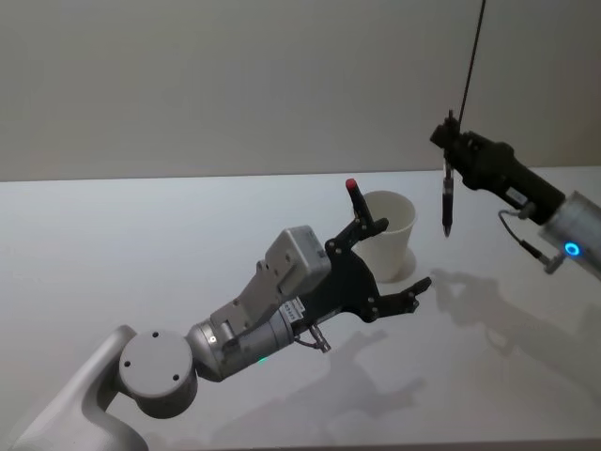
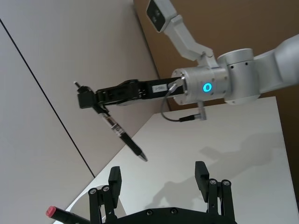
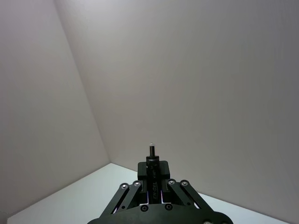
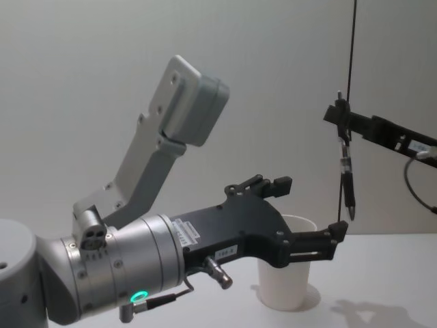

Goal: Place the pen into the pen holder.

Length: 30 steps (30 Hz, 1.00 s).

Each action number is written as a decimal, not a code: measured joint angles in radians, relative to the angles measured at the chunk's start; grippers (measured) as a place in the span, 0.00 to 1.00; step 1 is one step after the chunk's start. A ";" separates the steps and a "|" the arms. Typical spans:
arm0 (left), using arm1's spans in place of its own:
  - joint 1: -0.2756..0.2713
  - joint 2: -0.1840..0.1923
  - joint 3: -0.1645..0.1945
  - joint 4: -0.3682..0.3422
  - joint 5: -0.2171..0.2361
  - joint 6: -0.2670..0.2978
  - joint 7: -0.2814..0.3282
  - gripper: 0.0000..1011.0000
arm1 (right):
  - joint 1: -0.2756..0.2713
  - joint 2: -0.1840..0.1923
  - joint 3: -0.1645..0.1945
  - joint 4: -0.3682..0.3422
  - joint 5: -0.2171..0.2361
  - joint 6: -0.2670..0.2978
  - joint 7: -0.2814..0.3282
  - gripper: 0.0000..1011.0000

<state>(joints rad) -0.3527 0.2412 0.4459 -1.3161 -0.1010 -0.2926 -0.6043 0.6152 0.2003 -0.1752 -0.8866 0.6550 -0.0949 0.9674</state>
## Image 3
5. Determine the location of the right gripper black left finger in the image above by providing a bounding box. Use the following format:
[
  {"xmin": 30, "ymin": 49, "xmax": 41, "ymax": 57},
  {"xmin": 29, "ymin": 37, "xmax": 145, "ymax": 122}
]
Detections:
[{"xmin": 106, "ymin": 161, "xmax": 149, "ymax": 214}]

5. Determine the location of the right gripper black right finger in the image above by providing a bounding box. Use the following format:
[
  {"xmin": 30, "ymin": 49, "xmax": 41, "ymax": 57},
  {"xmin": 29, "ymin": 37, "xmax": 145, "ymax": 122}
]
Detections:
[{"xmin": 161, "ymin": 161, "xmax": 211, "ymax": 210}]

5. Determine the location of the black gel pen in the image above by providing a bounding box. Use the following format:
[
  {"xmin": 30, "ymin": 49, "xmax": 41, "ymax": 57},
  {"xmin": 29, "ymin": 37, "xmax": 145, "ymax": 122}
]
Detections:
[{"xmin": 146, "ymin": 142, "xmax": 164, "ymax": 205}]

